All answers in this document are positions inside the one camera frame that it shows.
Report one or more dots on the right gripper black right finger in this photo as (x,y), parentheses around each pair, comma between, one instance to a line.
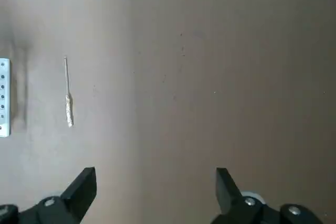
(228,195)

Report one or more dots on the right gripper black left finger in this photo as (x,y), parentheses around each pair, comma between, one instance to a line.
(76,197)

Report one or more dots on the white test tube rack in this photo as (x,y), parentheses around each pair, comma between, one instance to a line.
(5,98)

